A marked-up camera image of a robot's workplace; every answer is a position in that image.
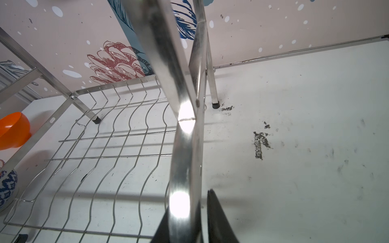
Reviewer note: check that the blue floral ceramic bowl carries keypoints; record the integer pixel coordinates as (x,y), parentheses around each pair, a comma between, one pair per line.
(9,182)

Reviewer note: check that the orange plastic bowl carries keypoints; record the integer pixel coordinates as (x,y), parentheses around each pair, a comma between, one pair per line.
(15,130)

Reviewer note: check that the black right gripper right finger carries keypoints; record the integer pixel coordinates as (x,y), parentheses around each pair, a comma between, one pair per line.
(219,229)

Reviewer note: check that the stainless steel dish rack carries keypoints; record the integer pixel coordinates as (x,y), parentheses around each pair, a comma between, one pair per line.
(106,165)

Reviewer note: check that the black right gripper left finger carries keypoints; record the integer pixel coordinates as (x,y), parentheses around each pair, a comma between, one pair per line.
(162,233)

